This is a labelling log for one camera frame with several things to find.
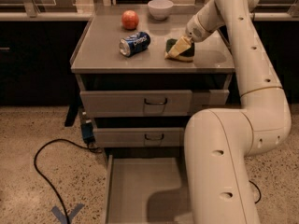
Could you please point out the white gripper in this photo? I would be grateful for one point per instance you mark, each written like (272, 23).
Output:
(196, 31)

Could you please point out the green yellow sponge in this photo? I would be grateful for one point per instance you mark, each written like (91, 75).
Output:
(181, 49)

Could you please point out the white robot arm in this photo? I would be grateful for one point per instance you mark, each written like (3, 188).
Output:
(216, 141)

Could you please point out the grey drawer cabinet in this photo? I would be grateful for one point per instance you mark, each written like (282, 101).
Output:
(99, 66)

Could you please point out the grey top drawer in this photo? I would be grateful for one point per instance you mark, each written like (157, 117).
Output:
(99, 104)

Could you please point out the grey drawer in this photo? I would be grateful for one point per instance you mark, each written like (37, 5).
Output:
(147, 191)
(99, 104)
(134, 137)

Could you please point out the grey middle drawer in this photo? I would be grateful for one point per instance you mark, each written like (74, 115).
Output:
(134, 137)

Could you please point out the dark background counter cabinets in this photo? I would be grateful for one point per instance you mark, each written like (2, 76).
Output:
(35, 55)

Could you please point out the grey bottom drawer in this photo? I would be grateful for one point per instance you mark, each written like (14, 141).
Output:
(147, 191)

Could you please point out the white bowl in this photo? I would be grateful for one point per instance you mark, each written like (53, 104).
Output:
(160, 9)

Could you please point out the blue pepsi can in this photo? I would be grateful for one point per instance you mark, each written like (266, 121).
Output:
(134, 44)

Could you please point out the red apple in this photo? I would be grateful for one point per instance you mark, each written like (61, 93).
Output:
(129, 19)

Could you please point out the blue power adapter box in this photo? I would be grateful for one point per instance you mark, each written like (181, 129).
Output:
(87, 133)

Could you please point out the blue tape cross mark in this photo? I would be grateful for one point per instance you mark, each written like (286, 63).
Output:
(66, 218)

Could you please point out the black top drawer handle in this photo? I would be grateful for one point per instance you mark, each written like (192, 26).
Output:
(149, 102)

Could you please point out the black drawer handle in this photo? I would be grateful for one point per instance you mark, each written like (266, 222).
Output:
(149, 102)
(154, 137)

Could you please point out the black middle drawer handle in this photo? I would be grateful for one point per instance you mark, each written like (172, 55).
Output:
(154, 137)

